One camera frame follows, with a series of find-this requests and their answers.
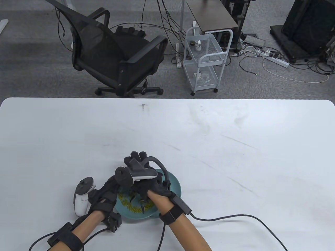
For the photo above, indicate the white table leg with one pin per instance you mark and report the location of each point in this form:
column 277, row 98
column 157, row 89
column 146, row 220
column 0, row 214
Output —
column 2, row 24

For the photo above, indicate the teal plate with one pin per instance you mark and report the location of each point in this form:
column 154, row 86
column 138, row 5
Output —
column 128, row 215
column 174, row 185

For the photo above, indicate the white power strip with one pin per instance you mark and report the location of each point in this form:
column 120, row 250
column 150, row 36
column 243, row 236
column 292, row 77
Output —
column 276, row 61

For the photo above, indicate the black equipment stand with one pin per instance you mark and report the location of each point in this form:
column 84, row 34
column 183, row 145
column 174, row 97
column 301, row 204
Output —
column 306, row 26

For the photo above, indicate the pile of green mung beans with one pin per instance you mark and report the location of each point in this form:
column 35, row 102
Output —
column 125, row 201

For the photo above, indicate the person's right hand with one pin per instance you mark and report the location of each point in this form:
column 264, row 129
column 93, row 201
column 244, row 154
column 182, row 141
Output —
column 154, row 187

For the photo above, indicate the person's right forearm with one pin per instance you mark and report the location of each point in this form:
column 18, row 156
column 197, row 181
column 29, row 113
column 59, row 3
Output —
column 183, row 232

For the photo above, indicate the black mesh office chair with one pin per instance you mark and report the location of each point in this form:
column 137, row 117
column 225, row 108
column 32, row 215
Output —
column 104, row 52

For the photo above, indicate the grey white controller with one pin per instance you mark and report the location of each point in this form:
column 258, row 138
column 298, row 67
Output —
column 80, row 204
column 124, row 177

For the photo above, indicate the white metal strips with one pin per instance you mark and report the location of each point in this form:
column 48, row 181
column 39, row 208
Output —
column 178, row 61

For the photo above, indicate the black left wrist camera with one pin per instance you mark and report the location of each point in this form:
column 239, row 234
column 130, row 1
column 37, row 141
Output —
column 113, row 221

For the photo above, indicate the grey floor box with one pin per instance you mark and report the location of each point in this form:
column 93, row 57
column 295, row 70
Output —
column 253, row 41

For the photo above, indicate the black metal frame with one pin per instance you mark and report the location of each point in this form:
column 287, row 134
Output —
column 233, row 6

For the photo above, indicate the striped sunflower seeds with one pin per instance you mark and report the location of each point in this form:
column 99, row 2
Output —
column 142, row 208

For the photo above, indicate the person's left forearm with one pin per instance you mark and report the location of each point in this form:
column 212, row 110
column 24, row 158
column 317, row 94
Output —
column 86, row 224

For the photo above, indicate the brown side table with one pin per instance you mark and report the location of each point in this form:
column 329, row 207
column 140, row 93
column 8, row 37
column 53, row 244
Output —
column 212, row 15

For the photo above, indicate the person's left hand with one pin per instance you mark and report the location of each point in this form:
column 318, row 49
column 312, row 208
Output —
column 104, row 198

